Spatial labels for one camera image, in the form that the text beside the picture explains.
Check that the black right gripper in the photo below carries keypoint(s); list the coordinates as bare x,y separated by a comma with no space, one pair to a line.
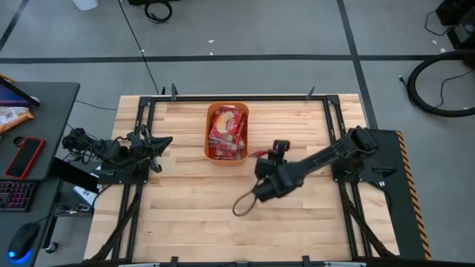
265,168

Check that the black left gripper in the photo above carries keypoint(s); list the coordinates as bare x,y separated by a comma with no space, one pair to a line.
143,150

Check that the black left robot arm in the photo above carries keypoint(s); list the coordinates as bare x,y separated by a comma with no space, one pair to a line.
111,152

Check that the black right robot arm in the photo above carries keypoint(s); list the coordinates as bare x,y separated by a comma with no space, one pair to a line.
319,159

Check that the orange plastic basket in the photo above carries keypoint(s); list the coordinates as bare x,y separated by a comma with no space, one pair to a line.
226,162

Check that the black table clamp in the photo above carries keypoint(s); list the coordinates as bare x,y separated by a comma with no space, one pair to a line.
306,260
173,261
310,92
173,91

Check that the white paper sheet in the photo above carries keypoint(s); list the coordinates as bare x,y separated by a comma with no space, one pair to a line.
84,193

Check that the key bunch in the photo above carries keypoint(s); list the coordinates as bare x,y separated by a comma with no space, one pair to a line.
76,209

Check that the black desk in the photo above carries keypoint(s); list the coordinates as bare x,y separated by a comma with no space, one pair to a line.
55,111

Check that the phone in red case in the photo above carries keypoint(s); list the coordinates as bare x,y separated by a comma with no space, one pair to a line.
24,159

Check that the orange snack bag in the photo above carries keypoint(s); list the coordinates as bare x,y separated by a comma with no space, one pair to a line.
13,116

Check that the black desk caster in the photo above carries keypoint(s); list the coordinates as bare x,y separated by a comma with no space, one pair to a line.
52,246

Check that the backlit black keyboard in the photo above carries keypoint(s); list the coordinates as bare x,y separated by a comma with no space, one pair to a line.
16,194

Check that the laptop screen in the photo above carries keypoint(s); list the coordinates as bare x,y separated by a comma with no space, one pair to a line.
11,97

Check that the white bucket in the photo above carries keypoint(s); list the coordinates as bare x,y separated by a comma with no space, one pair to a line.
85,3

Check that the black computer mouse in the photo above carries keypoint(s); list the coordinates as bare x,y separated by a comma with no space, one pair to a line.
24,239

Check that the black equipment case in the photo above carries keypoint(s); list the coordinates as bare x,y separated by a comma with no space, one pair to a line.
462,33

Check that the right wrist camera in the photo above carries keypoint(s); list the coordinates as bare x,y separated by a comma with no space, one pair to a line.
281,145

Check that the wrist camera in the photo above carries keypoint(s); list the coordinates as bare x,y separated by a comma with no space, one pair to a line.
134,144
281,145

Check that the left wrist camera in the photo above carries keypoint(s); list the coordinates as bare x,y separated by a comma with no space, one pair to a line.
134,144

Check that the black aluminium table frame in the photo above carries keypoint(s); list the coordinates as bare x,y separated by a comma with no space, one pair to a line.
237,98

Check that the black hazard-striped base plate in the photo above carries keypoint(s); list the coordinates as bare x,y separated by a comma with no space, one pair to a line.
397,193

